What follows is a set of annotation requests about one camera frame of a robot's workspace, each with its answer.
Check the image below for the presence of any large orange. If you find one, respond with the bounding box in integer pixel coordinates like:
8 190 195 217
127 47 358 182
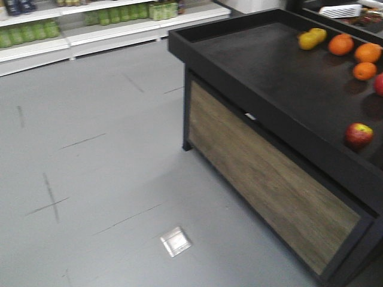
328 34 354 56

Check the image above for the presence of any red pink apple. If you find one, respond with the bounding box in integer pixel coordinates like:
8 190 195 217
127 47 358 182
373 73 383 97

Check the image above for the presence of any small orange back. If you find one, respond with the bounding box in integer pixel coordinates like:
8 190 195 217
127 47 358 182
354 43 382 63

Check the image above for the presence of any red apple near left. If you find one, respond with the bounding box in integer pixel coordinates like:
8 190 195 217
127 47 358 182
345 123 373 150

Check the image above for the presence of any small orange front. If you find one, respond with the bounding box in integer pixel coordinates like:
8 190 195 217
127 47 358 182
352 62 378 81

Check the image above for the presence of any white store shelving unit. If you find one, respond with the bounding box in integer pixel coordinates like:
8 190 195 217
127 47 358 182
1 1 231 76

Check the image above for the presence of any metal floor outlet plate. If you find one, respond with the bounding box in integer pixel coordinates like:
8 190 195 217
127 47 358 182
160 226 192 258

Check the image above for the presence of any small orange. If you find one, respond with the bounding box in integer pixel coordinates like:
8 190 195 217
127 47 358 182
352 62 378 81
354 43 382 63

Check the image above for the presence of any yellow orange citrus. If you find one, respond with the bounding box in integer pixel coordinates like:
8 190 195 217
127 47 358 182
297 28 327 50

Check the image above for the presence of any black wooden produce stand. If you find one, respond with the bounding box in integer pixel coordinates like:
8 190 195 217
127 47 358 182
168 9 382 286

